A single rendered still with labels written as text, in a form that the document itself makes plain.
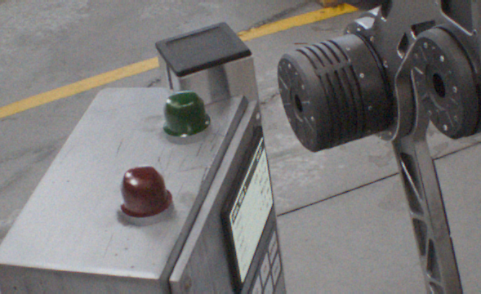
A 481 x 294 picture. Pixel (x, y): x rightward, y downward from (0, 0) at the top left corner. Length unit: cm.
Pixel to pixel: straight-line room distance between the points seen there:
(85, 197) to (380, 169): 260
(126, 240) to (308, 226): 242
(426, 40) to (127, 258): 81
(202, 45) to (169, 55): 2
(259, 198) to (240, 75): 7
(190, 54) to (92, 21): 378
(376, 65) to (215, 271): 120
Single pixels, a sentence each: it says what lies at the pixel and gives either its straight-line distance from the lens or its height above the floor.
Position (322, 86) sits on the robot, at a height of 94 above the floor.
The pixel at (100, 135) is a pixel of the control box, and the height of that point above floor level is 148.
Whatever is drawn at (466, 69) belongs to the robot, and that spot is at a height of 118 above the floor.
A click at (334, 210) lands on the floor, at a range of 294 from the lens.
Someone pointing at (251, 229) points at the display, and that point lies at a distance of 56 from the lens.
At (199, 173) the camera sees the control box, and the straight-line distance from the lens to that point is 52.
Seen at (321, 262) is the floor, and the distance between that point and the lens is 276.
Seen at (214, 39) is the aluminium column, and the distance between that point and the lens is 59.
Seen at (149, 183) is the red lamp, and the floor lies 149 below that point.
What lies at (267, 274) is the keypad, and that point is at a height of 137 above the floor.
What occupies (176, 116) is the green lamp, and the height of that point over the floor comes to 149.
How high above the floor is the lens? 176
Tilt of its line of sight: 32 degrees down
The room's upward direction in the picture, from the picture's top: 9 degrees counter-clockwise
